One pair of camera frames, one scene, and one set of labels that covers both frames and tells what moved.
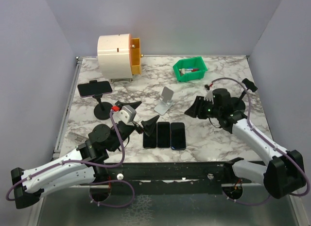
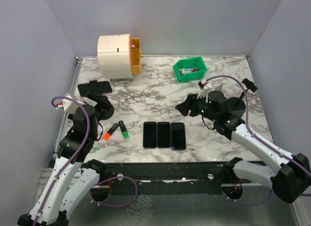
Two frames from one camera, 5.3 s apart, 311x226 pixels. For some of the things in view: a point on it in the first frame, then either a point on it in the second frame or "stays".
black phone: [150, 141] stays
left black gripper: [148, 125] to [101, 107]
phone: [164, 134] stays
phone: [178, 136] stays
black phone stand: [237, 104] stays
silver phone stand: [165, 102] to [219, 88]
